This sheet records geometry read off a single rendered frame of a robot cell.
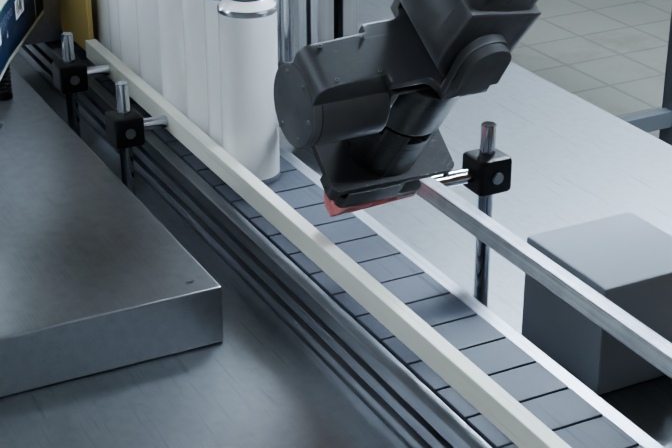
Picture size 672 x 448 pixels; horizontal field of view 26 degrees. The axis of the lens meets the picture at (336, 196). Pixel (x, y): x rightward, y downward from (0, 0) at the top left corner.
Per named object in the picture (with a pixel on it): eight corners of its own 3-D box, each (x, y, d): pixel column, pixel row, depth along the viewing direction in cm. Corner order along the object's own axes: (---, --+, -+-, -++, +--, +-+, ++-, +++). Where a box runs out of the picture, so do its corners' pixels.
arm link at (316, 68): (522, 46, 91) (462, -56, 95) (362, 74, 86) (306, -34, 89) (456, 156, 100) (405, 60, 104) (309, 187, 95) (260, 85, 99)
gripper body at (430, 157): (294, 129, 106) (325, 73, 100) (414, 107, 111) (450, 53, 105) (326, 205, 104) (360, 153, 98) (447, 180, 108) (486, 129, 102)
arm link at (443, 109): (491, 83, 97) (456, 13, 99) (402, 100, 94) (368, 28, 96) (452, 136, 102) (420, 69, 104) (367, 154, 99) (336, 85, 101)
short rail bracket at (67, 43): (57, 141, 152) (47, 31, 147) (114, 131, 155) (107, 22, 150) (66, 151, 150) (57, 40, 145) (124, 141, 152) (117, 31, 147)
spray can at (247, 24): (213, 171, 133) (204, -50, 124) (264, 160, 135) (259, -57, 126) (238, 191, 128) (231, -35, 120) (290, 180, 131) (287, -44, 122)
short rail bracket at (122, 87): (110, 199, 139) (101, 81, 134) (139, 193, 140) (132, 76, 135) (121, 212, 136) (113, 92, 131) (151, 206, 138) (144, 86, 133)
